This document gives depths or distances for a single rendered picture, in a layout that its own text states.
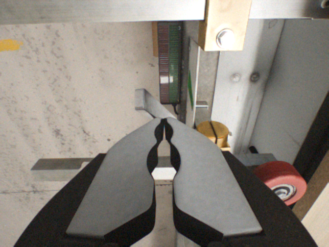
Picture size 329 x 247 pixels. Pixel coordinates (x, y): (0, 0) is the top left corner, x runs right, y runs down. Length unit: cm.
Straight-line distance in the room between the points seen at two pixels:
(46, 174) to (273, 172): 38
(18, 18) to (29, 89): 115
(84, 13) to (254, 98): 46
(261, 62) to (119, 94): 89
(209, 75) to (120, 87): 85
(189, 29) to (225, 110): 27
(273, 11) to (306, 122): 24
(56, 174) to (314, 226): 49
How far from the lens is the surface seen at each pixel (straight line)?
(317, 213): 46
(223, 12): 25
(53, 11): 28
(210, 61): 41
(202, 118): 38
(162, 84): 41
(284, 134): 51
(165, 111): 16
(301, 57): 47
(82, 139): 150
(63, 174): 38
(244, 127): 61
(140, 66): 113
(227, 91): 53
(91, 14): 27
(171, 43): 39
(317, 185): 41
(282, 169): 33
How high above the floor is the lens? 109
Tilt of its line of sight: 57 degrees down
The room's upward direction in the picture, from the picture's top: 179 degrees clockwise
